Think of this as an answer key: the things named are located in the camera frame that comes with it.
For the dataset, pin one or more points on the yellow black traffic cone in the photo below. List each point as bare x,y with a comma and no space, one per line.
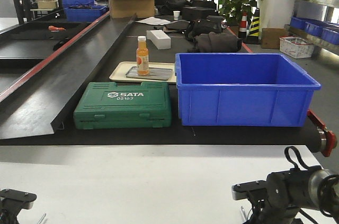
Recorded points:
254,28

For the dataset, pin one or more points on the white foam block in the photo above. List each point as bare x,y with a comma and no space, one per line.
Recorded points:
159,38

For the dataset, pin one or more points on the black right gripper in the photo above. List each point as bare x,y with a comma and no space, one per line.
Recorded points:
280,197

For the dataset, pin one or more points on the red white traffic cone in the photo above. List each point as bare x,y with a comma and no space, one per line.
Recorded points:
242,32

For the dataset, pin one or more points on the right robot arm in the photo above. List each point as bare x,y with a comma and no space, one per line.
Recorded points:
327,193

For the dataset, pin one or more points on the large cardboard box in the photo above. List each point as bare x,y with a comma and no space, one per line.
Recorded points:
128,8

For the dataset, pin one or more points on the beige plastic tray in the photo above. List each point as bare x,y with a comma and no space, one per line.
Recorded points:
119,74

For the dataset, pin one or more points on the cross green screwdriver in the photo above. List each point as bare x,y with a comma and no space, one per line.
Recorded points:
42,219

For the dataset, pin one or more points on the orange juice bottle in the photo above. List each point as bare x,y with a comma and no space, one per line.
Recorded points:
142,56

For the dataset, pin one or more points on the red conveyor end bracket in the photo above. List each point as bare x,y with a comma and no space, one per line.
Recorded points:
328,139

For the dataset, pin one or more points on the white plastic basket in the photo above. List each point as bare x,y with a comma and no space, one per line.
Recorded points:
296,47

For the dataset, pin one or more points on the orange handled tool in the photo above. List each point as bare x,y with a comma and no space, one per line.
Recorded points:
54,28

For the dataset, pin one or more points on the black metal chute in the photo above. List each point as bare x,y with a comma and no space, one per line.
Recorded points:
37,103

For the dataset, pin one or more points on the white paper cup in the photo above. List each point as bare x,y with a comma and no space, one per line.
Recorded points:
176,15

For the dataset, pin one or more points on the metal storage shelf rack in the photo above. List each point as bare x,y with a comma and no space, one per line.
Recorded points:
312,21

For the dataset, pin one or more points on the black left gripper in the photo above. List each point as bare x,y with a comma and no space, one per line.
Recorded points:
12,202

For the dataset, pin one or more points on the blue bin far left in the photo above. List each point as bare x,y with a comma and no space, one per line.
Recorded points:
84,13

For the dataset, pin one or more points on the flat cardboard box floor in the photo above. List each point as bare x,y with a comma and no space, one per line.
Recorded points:
270,38

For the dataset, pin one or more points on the black tray conveyor left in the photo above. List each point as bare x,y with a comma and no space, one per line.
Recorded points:
33,40

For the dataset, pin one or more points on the green SATA tool case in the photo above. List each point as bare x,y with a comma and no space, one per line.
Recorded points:
106,105

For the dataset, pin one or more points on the black bags pile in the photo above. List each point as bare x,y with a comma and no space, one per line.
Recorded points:
207,37

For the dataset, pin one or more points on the large blue plastic bin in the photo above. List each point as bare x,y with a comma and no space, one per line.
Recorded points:
242,89

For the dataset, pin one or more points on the black case on table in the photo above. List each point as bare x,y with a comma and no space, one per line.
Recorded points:
197,13

